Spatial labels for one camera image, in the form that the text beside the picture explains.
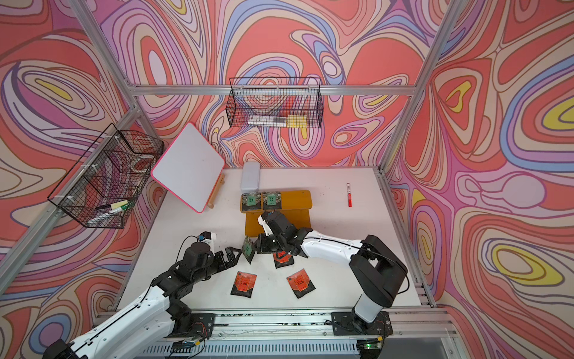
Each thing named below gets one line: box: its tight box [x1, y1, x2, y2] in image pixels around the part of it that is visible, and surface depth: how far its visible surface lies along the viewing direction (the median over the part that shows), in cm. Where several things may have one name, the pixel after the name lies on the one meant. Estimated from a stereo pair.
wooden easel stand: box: [207, 173, 225, 209], surface depth 107 cm
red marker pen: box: [346, 182, 353, 208], surface depth 109 cm
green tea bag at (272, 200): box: [263, 191, 282, 211], surface depth 90 cm
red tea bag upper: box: [272, 250, 295, 269], surface depth 89 cm
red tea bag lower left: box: [230, 270, 258, 299], surface depth 84 cm
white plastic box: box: [240, 161, 261, 193], surface depth 118 cm
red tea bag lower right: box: [286, 267, 317, 299], surface depth 84 cm
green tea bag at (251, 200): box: [246, 195, 257, 207], surface depth 90 cm
